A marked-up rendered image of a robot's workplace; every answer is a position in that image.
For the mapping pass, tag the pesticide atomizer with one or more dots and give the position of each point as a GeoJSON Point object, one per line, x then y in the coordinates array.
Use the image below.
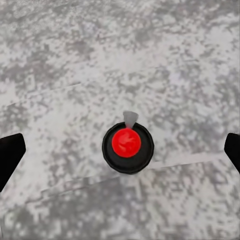
{"type": "Point", "coordinates": [128, 147]}

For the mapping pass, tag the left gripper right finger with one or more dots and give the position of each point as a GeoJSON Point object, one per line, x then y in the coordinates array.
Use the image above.
{"type": "Point", "coordinates": [232, 149]}

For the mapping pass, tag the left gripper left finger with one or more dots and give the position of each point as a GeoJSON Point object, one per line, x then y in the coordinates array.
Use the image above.
{"type": "Point", "coordinates": [12, 150]}

